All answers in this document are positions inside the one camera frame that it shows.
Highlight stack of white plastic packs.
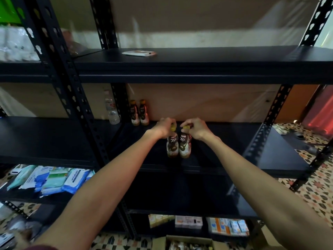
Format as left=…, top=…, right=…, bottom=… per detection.
left=0, top=25, right=40, bottom=62

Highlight row of orange blue packets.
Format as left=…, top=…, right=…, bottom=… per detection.
left=206, top=216, right=251, bottom=237

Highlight brown cardboard box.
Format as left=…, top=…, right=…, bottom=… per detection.
left=151, top=235, right=230, bottom=250

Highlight flat white orange packet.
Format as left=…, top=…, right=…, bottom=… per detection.
left=121, top=49, right=157, bottom=58

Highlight bottle pair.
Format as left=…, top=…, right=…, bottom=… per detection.
left=138, top=99, right=151, bottom=126
left=166, top=127, right=180, bottom=157
left=129, top=100, right=140, bottom=126
left=178, top=128, right=193, bottom=159

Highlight person's left forearm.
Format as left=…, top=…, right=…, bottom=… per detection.
left=31, top=130, right=159, bottom=250

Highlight red curtain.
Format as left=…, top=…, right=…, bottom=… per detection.
left=301, top=85, right=333, bottom=136

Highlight person's left hand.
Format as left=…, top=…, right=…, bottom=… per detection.
left=148, top=116, right=178, bottom=142

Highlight stack of pink white boxes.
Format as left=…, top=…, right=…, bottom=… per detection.
left=174, top=215, right=204, bottom=230

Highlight tissue packs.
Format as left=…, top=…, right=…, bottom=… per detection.
left=148, top=214, right=177, bottom=228

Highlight person's right hand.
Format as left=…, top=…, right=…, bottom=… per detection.
left=180, top=117, right=215, bottom=144

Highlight person's right forearm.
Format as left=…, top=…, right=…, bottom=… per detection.
left=203, top=134, right=333, bottom=250

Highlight black metal shelf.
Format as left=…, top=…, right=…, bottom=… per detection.
left=0, top=0, right=126, bottom=244
left=73, top=0, right=333, bottom=250

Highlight row of wet wipe packs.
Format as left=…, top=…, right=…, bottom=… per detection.
left=7, top=164, right=96, bottom=197

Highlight clear water bottle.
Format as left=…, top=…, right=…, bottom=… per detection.
left=105, top=97, right=121, bottom=126

